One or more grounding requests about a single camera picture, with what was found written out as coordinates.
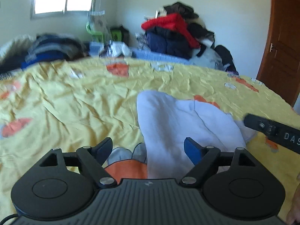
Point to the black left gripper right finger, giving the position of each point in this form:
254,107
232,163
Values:
234,184

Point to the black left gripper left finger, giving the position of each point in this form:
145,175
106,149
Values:
61,184

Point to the light purple long-sleeve top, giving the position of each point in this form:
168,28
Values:
165,122

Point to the black clothes behind bed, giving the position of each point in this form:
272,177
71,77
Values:
227,59

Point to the dark folded clothes stack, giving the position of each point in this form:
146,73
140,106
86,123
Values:
52,47

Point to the dark navy clothes pile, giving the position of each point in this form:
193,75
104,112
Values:
165,41

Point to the black clothes atop pile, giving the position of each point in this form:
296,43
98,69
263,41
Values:
184,10

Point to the person's hand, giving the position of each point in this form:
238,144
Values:
293,215

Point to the brown wooden door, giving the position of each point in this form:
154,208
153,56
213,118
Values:
279,69

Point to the yellow floral bed quilt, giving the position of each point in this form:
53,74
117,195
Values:
73,104

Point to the blue bed sheet edge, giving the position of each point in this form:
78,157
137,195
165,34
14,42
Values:
94,47

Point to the white crumpled plastic bag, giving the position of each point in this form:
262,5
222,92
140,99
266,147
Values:
115,49

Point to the green plastic stool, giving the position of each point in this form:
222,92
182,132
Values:
118,34

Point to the red jacket on pile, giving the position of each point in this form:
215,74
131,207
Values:
175,23

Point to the window with metal frame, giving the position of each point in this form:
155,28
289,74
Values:
51,8

